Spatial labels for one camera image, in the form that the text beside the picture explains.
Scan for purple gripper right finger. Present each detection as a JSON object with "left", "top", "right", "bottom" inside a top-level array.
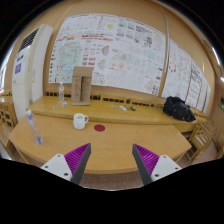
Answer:
[{"left": 132, "top": 144, "right": 181, "bottom": 185}]

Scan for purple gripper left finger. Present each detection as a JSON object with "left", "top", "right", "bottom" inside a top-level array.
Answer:
[{"left": 42, "top": 143, "right": 91, "bottom": 185}]

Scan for clear plastic water bottle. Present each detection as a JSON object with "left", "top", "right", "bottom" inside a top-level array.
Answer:
[{"left": 26, "top": 110, "right": 43, "bottom": 145}]

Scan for water bottle red label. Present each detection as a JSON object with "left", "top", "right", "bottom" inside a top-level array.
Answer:
[{"left": 59, "top": 82, "right": 64, "bottom": 102}]

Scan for white ceramic mug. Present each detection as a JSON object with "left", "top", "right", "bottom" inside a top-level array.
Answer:
[{"left": 73, "top": 113, "right": 89, "bottom": 130}]

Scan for red round coaster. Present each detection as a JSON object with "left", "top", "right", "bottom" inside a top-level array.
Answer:
[{"left": 94, "top": 124, "right": 105, "bottom": 132}]

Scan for wooden chair right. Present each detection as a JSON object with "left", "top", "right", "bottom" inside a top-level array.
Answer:
[{"left": 185, "top": 121, "right": 215, "bottom": 162}]

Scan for wooden chair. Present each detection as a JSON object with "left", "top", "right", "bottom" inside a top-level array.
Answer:
[
  {"left": 185, "top": 121, "right": 215, "bottom": 162},
  {"left": 0, "top": 96, "right": 17, "bottom": 136}
]

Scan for small bottle cap item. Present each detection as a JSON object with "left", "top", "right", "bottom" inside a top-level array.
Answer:
[{"left": 62, "top": 101, "right": 68, "bottom": 108}]

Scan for black backpack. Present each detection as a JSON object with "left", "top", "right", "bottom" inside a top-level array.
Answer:
[{"left": 163, "top": 96, "right": 195, "bottom": 122}]

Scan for small items on table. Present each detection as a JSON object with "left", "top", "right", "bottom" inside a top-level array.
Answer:
[{"left": 111, "top": 105, "right": 136, "bottom": 111}]

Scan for wooden chair left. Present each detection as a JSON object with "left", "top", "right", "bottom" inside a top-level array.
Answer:
[{"left": 0, "top": 96, "right": 17, "bottom": 136}]

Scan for brown cardboard box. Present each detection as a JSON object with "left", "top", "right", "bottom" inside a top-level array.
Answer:
[{"left": 71, "top": 67, "right": 93, "bottom": 106}]

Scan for white standing air conditioner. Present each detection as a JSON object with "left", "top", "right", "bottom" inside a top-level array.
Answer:
[{"left": 12, "top": 24, "right": 53, "bottom": 121}]

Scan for right poster wall display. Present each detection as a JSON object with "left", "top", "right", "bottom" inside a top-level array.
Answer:
[{"left": 162, "top": 40, "right": 211, "bottom": 113}]

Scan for large poster wall display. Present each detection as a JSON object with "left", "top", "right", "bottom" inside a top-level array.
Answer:
[{"left": 48, "top": 14, "right": 166, "bottom": 95}]

